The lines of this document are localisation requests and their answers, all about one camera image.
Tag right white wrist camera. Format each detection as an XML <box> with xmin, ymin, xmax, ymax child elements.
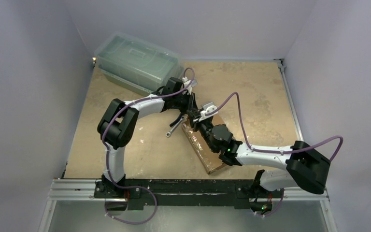
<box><xmin>198</xmin><ymin>101</ymin><xmax>218</xmax><ymax>122</ymax></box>

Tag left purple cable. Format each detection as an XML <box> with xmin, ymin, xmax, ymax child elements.
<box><xmin>100</xmin><ymin>67</ymin><xmax>196</xmax><ymax>193</ymax></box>

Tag silver ratchet wrench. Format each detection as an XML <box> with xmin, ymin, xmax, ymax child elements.
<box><xmin>166</xmin><ymin>116</ymin><xmax>186</xmax><ymax>138</ymax></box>

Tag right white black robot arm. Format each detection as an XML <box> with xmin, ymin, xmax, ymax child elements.
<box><xmin>186</xmin><ymin>109</ymin><xmax>331</xmax><ymax>197</ymax></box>

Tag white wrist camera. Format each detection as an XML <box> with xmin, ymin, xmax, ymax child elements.
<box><xmin>182</xmin><ymin>76</ymin><xmax>198</xmax><ymax>95</ymax></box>
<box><xmin>198</xmin><ymin>101</ymin><xmax>218</xmax><ymax>122</ymax></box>

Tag purple cable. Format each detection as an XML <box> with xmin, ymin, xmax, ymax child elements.
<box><xmin>100</xmin><ymin>67</ymin><xmax>196</xmax><ymax>193</ymax></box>
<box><xmin>204</xmin><ymin>92</ymin><xmax>344</xmax><ymax>163</ymax></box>

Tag clear plastic storage bin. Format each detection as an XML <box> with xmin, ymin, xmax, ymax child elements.
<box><xmin>94</xmin><ymin>32</ymin><xmax>184</xmax><ymax>96</ymax></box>

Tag blue handled pliers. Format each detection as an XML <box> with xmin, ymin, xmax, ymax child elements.
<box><xmin>169</xmin><ymin>112</ymin><xmax>185</xmax><ymax>128</ymax></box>

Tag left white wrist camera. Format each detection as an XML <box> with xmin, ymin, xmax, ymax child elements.
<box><xmin>182</xmin><ymin>76</ymin><xmax>198</xmax><ymax>95</ymax></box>

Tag brown cardboard express box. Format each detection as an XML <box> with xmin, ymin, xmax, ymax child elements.
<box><xmin>181</xmin><ymin>117</ymin><xmax>227</xmax><ymax>174</ymax></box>

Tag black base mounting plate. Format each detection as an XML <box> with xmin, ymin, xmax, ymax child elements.
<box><xmin>94</xmin><ymin>179</ymin><xmax>282</xmax><ymax>212</ymax></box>

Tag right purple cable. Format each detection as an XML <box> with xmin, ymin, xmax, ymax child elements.
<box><xmin>204</xmin><ymin>92</ymin><xmax>344</xmax><ymax>163</ymax></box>

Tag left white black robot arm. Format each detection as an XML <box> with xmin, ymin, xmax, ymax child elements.
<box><xmin>97</xmin><ymin>77</ymin><xmax>196</xmax><ymax>198</ymax></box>

